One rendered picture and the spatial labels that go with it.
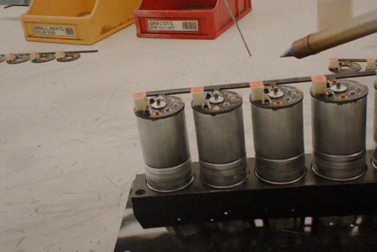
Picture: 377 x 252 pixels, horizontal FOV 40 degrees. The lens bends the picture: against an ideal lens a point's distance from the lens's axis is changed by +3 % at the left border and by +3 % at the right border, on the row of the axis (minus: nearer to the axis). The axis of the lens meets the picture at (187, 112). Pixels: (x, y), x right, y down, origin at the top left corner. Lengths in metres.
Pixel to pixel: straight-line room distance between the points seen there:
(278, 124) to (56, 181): 0.15
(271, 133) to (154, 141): 0.05
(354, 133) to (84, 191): 0.16
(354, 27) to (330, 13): 0.33
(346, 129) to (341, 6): 0.30
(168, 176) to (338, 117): 0.08
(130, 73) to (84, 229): 0.23
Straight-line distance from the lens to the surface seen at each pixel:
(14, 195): 0.33
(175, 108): 0.24
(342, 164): 0.25
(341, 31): 0.20
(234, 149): 0.24
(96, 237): 0.27
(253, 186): 0.25
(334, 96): 0.24
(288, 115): 0.24
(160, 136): 0.24
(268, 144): 0.24
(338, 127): 0.24
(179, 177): 0.25
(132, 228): 0.25
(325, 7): 0.53
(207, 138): 0.24
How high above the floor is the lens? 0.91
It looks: 25 degrees down
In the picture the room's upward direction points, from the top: 7 degrees counter-clockwise
